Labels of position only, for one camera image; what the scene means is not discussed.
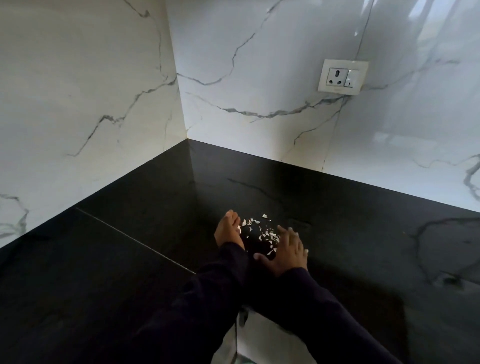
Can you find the person's left hand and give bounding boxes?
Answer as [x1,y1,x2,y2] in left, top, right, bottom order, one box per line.
[213,209,247,251]

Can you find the white vegetable peels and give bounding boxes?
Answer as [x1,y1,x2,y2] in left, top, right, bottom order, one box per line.
[236,212,282,257]

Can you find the person's right forearm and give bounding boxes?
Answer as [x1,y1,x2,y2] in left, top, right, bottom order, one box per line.
[277,266,404,364]

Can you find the white base cabinet door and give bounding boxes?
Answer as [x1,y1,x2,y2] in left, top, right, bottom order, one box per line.
[213,307,320,364]

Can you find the white wall socket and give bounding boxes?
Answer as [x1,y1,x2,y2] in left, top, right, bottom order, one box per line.
[317,58,370,96]

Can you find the person's right hand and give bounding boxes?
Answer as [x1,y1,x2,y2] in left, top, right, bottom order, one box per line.
[253,224,310,278]

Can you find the person's left forearm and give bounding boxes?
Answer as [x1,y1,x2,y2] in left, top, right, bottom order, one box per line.
[112,241,251,364]

